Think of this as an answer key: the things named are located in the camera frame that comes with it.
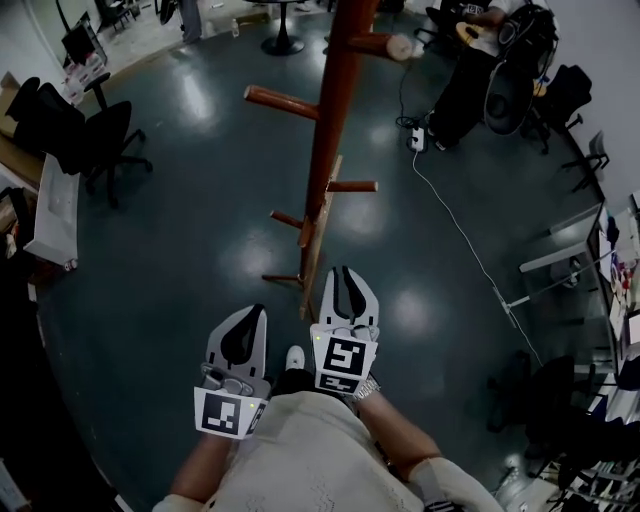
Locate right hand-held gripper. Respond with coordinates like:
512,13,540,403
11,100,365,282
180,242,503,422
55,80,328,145
309,266,382,396

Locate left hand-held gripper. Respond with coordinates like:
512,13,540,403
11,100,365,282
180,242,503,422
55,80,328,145
193,303,274,442

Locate brown wooden coat stand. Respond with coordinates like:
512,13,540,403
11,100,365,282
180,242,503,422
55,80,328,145
243,0,414,307

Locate person's left forearm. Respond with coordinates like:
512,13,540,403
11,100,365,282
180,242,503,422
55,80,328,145
167,433,237,502

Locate person's right forearm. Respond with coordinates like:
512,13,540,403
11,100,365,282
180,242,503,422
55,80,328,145
356,393,442,482

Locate person's black trousers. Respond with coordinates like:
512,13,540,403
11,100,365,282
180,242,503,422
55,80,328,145
272,368,317,397

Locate silver wrist watch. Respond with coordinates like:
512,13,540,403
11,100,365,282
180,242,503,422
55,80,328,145
347,378,382,405

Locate person's white knitted top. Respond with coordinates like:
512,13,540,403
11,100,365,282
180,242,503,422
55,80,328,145
152,389,504,512

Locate black padded chair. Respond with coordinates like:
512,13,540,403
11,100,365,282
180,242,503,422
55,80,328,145
486,349,640,481

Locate glass desk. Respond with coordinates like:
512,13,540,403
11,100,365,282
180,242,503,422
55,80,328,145
491,201,632,381

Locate black round table base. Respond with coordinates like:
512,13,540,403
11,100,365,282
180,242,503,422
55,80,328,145
259,0,307,57

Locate black office chair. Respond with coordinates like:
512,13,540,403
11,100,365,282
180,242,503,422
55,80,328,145
10,72,155,210

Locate grey chair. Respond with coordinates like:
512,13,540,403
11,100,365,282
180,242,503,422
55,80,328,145
561,130,612,194

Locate black swivel chair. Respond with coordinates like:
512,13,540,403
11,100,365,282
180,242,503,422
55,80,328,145
519,63,595,156

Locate red and white boxes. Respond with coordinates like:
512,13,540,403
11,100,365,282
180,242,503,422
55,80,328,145
61,53,110,105

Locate cardboard box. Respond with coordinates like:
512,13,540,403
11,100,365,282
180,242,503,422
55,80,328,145
0,71,44,189

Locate black monitor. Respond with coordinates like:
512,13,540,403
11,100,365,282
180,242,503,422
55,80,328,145
60,22,97,68

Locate white cable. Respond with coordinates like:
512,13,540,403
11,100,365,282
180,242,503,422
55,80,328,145
411,148,545,367

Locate black cable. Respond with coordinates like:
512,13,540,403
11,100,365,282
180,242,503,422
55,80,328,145
395,63,426,132

